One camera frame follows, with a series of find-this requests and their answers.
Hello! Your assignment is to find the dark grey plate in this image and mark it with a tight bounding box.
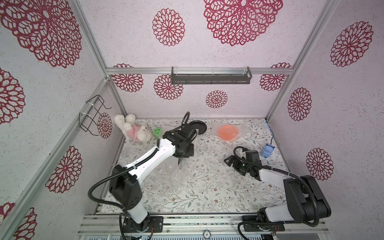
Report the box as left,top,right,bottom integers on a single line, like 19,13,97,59
189,120,207,135

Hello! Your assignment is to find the clear bubble wrap sheet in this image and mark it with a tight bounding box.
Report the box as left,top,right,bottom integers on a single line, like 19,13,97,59
143,149,271,211
157,156,192,190

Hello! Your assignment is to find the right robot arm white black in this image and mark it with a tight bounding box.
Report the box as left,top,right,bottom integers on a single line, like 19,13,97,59
224,146,332,239

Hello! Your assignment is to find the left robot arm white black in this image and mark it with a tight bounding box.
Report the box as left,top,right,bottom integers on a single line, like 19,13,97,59
88,112,198,225

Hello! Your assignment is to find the orange plate in bubble wrap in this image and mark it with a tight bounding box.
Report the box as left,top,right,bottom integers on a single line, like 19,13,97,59
211,122,251,142

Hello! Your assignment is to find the green round toy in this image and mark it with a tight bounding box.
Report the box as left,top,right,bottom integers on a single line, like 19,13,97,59
153,128,163,138

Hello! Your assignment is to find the white plush bunny pink dress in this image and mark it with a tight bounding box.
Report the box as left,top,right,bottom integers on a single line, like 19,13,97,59
114,114,153,142

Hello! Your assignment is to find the blue toy with cord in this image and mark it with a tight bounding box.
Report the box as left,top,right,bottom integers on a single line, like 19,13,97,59
261,121,275,158

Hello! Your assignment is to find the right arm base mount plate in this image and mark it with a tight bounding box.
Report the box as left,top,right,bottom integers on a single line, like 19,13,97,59
242,215,285,232

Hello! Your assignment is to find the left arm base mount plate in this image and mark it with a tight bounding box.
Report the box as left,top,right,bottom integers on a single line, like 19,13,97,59
123,216,164,233

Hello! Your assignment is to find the black wire wall basket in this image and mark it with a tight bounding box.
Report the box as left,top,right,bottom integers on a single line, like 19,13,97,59
78,95,111,137

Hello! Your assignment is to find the aluminium front rail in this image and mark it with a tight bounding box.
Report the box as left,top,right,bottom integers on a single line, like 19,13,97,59
76,214,330,238

